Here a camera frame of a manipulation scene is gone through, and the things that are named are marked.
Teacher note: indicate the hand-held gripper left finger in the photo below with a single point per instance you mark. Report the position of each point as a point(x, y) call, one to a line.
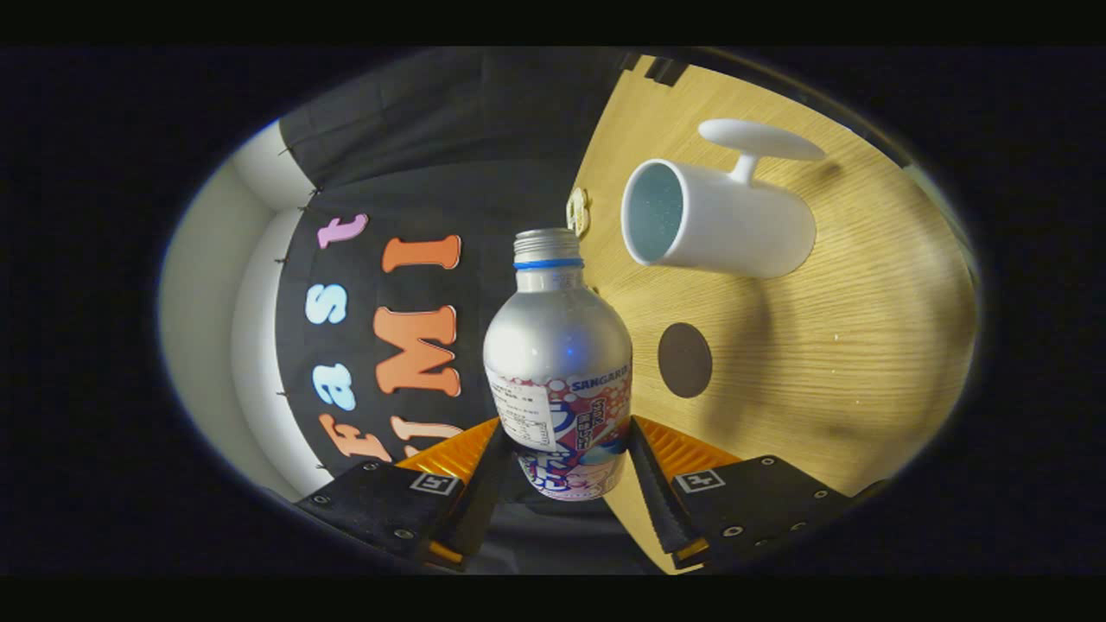
point(484, 484)

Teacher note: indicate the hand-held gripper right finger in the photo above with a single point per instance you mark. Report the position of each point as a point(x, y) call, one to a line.
point(657, 501)

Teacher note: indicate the dark round coaster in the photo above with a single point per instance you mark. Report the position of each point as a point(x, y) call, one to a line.
point(685, 360)

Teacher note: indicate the silver juice bottle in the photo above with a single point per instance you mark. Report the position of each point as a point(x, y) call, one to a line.
point(557, 345)

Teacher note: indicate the white cup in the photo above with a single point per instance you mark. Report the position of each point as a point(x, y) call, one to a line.
point(743, 225)

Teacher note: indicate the wooden table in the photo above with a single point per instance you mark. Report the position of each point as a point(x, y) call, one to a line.
point(864, 345)

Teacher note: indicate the white divided snack tray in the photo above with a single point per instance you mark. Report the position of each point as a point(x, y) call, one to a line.
point(578, 212)

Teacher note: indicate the black backdrop cloth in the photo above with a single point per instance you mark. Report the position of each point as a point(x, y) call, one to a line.
point(432, 130)

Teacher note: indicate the black table clamp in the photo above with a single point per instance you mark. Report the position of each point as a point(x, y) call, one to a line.
point(661, 71)

